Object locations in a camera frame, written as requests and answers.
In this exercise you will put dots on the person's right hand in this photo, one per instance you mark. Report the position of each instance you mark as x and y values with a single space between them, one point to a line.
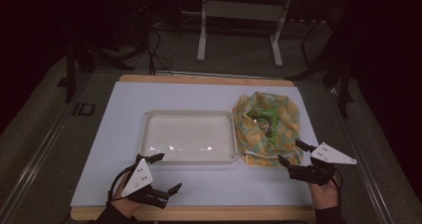
323 194

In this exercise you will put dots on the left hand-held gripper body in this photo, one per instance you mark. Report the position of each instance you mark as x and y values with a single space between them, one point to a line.
137 179

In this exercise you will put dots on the white metal stand frame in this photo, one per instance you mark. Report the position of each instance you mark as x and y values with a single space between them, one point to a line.
245 11

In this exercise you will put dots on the white table mat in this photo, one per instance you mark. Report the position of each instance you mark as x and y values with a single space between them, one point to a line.
116 151

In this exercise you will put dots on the black metal stand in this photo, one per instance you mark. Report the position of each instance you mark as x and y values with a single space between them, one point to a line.
79 58
335 71

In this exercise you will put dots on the green snack packet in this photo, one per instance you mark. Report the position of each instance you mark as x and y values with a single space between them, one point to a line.
268 116

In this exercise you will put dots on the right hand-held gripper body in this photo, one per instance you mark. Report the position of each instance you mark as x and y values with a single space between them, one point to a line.
315 172

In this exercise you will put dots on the yellow patterned cloth bag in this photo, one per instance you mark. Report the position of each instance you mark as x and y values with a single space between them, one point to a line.
285 114

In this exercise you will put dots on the person's left hand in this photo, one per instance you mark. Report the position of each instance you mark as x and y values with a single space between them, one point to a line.
123 200

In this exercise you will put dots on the metal floor rail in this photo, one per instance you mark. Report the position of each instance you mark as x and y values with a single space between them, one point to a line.
36 157
361 164

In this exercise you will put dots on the white plastic tray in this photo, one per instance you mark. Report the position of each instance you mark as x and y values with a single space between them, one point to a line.
189 136

